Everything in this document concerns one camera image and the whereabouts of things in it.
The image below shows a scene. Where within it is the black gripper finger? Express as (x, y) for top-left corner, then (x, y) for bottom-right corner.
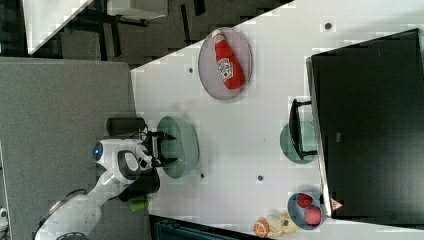
(151, 131), (176, 140)
(155, 158), (178, 167)

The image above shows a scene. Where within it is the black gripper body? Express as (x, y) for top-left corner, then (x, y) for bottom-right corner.
(146, 131), (160, 168)

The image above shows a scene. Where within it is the mint green strainer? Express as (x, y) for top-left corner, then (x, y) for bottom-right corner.
(157, 116), (199, 179)

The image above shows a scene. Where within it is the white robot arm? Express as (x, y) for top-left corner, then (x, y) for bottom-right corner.
(32, 131), (176, 240)

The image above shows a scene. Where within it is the black cylinder container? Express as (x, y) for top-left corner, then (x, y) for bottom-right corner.
(119, 169), (160, 202)

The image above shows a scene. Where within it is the grey round plate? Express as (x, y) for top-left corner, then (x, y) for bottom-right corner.
(198, 27), (253, 100)

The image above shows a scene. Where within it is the red ketchup bottle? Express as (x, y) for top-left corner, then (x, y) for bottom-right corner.
(212, 29), (245, 90)

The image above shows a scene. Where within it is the orange slice toy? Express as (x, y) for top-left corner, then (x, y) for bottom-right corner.
(253, 218), (269, 238)

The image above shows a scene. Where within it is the peeled banana toy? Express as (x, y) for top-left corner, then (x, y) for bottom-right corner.
(266, 212), (299, 238)

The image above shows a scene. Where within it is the mint green cup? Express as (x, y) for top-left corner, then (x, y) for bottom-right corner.
(279, 120), (319, 165)

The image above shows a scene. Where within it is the red strawberry toy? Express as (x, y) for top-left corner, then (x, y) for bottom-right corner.
(297, 193), (313, 208)

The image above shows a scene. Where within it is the pink strawberry toy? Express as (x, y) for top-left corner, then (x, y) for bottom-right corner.
(305, 206), (322, 225)

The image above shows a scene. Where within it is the black toaster oven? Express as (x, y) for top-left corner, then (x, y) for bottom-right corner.
(289, 28), (424, 229)

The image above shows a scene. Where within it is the black camera mount cylinder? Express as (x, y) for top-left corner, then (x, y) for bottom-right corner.
(106, 118), (146, 136)

